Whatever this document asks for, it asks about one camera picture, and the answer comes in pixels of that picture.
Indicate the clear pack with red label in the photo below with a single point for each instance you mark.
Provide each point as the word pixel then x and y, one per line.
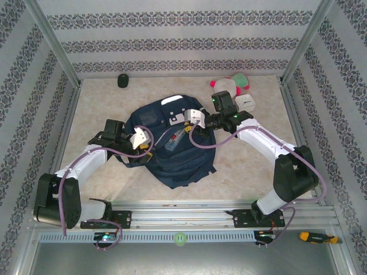
pixel 173 140

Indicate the navy blue backpack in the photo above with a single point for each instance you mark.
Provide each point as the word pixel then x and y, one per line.
pixel 183 163

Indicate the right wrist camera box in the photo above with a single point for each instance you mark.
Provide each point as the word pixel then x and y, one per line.
pixel 195 117

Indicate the white pink green plush toy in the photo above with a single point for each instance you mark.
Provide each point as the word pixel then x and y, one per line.
pixel 228 83

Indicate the aluminium mounting rail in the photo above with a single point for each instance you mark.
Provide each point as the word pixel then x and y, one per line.
pixel 177 213

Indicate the white alarm clock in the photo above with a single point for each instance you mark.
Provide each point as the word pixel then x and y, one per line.
pixel 246 103

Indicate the aluminium frame post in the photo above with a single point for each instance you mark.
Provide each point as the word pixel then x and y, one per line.
pixel 306 40
pixel 53 40

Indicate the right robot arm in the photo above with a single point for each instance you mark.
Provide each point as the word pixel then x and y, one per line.
pixel 258 137

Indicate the small black speaker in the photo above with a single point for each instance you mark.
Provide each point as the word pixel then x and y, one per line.
pixel 123 80

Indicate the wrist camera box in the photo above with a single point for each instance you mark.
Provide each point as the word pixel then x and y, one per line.
pixel 140 137
pixel 195 117

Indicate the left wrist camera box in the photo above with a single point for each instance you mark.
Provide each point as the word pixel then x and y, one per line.
pixel 140 137

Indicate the green tape roll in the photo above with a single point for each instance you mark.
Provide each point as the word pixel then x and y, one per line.
pixel 180 239

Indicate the yellow black screwdriver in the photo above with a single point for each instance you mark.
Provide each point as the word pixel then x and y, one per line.
pixel 318 237

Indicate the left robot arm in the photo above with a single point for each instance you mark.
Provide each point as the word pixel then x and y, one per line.
pixel 86 160

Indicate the aluminium side rail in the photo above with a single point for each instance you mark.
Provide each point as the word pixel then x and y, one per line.
pixel 61 143
pixel 298 129

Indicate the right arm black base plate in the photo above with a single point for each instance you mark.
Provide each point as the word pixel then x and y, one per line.
pixel 243 219

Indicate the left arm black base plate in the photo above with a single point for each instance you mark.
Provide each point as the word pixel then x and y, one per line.
pixel 124 219

